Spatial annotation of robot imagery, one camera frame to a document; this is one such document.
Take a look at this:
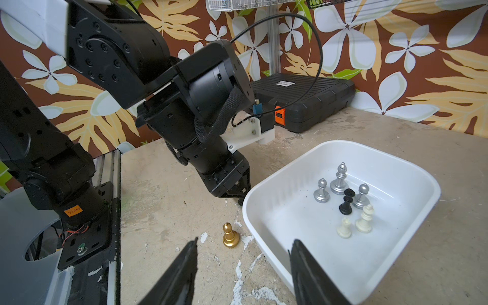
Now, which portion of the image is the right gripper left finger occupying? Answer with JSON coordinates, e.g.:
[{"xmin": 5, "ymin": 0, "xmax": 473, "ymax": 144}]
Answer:
[{"xmin": 139, "ymin": 238, "xmax": 198, "ymax": 305}]

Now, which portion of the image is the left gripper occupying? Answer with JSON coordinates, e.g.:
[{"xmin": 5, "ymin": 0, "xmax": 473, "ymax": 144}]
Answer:
[{"xmin": 179, "ymin": 138, "xmax": 251, "ymax": 200}]

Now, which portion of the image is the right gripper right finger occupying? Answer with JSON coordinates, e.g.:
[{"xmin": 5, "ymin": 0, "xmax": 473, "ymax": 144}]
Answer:
[{"xmin": 288, "ymin": 239, "xmax": 351, "ymax": 305}]

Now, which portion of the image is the white pawn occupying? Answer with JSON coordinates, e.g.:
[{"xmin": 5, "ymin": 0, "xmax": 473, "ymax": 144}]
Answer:
[{"xmin": 337, "ymin": 217, "xmax": 352, "ymax": 239}]

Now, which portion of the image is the white chess piece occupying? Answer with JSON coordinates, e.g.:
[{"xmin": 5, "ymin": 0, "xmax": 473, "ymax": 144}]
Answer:
[{"xmin": 355, "ymin": 204, "xmax": 375, "ymax": 234}]

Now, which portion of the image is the black chess pawn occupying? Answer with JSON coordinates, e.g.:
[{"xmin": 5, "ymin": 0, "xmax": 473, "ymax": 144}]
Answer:
[{"xmin": 339, "ymin": 188, "xmax": 355, "ymax": 216}]

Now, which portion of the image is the white plastic storage box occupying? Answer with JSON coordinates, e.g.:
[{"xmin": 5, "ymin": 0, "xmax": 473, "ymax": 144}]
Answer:
[{"xmin": 242, "ymin": 140, "xmax": 442, "ymax": 305}]

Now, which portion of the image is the silver pawn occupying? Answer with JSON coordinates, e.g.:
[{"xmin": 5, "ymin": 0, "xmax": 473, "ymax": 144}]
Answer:
[
  {"xmin": 313, "ymin": 178, "xmax": 330, "ymax": 203},
  {"xmin": 353, "ymin": 183, "xmax": 371, "ymax": 210}
]

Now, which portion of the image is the tall silver chess piece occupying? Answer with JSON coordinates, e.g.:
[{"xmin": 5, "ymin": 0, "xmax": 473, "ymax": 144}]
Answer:
[{"xmin": 330, "ymin": 162, "xmax": 349, "ymax": 195}]

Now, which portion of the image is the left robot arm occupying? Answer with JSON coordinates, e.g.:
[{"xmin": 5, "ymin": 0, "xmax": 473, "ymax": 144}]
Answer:
[{"xmin": 1, "ymin": 1, "xmax": 254, "ymax": 270}]

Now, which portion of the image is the black tool case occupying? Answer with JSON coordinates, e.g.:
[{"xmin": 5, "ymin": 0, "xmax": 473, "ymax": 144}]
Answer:
[{"xmin": 251, "ymin": 73, "xmax": 356, "ymax": 133}]

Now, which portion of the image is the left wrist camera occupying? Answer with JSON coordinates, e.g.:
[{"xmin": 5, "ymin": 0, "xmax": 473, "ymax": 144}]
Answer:
[{"xmin": 221, "ymin": 99, "xmax": 275, "ymax": 153}]

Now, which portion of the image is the white wire basket left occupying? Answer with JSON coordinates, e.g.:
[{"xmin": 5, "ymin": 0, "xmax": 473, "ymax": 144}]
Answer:
[{"xmin": 207, "ymin": 0, "xmax": 294, "ymax": 11}]

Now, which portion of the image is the black wire basket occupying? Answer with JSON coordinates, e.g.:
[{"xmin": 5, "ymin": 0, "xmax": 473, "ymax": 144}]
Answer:
[{"xmin": 306, "ymin": 0, "xmax": 351, "ymax": 9}]

